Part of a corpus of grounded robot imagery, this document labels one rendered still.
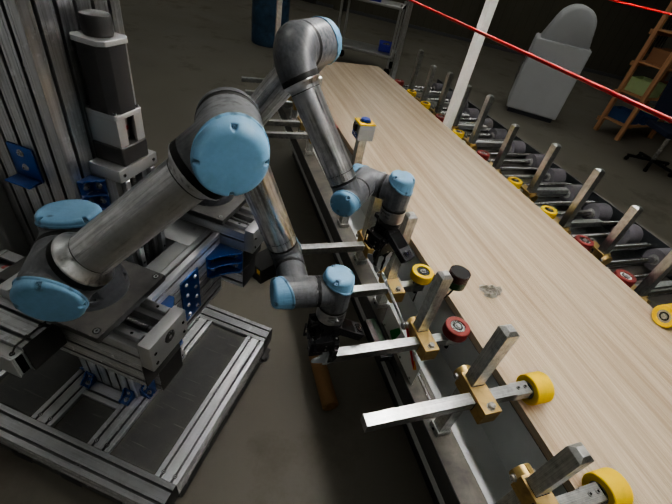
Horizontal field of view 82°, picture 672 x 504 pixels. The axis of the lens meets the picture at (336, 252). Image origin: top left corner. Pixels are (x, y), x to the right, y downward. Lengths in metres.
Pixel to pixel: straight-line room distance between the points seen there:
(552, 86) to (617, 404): 6.15
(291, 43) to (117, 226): 0.56
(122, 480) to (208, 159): 1.31
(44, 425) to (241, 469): 0.75
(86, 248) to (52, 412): 1.20
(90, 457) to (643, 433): 1.73
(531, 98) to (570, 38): 0.89
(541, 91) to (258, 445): 6.45
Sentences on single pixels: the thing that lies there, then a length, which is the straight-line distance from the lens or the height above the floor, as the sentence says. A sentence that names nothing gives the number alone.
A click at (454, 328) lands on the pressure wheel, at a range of 1.27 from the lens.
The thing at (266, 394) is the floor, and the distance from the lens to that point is 2.04.
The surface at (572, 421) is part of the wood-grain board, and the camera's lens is 1.27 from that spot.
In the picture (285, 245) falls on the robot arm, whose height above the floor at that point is 1.19.
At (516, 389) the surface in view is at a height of 0.96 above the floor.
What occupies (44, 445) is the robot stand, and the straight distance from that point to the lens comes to 1.84.
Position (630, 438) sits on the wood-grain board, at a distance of 1.36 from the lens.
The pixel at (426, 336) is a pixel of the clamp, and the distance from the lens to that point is 1.25.
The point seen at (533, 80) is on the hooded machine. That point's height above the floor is 0.53.
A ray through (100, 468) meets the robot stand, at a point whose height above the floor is 0.23.
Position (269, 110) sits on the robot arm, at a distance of 1.24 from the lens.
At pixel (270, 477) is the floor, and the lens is 1.89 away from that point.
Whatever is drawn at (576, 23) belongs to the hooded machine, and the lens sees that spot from 7.12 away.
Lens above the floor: 1.78
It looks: 39 degrees down
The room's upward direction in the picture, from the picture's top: 12 degrees clockwise
